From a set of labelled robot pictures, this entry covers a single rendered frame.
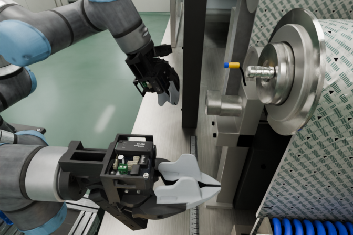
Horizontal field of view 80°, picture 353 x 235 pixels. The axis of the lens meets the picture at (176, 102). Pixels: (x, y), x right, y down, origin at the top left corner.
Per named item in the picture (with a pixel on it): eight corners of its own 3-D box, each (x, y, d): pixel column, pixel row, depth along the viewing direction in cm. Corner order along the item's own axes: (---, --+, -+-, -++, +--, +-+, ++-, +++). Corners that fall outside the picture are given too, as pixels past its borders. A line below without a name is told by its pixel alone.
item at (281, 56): (257, 48, 29) (281, 34, 22) (271, 49, 29) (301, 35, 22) (253, 102, 30) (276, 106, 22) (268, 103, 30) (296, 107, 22)
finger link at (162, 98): (163, 117, 61) (147, 94, 55) (167, 103, 65) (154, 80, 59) (172, 116, 59) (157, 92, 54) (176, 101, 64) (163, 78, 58)
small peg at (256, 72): (246, 66, 24) (249, 64, 23) (270, 66, 24) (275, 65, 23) (245, 78, 24) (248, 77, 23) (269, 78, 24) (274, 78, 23)
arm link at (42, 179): (39, 211, 30) (67, 163, 36) (71, 213, 29) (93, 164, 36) (15, 180, 25) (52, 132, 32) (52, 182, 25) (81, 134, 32)
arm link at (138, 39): (121, 27, 51) (149, 15, 47) (131, 43, 54) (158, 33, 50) (107, 42, 46) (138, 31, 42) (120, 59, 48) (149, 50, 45)
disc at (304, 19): (254, 91, 36) (279, -4, 27) (257, 92, 36) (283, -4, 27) (284, 162, 24) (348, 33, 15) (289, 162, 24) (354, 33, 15)
